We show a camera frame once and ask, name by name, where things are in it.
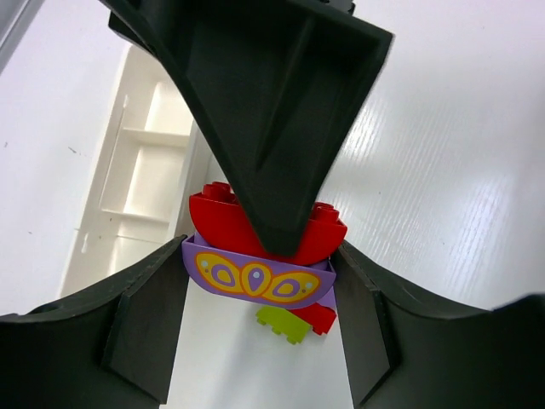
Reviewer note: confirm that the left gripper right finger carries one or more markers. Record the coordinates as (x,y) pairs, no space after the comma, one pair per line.
(406,347)

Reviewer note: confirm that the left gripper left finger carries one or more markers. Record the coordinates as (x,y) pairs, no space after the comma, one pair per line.
(110,345)

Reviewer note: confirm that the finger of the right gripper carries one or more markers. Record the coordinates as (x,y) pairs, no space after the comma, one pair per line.
(274,86)

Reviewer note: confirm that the red curved lego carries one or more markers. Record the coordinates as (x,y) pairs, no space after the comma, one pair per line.
(220,220)

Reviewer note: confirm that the purple patterned curved lego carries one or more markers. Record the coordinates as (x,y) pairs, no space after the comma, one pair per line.
(254,279)

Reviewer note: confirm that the green lego by pile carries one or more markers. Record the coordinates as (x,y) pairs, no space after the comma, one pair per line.
(283,322)

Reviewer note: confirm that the white three-compartment tray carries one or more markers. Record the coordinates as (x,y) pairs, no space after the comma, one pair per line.
(153,157)

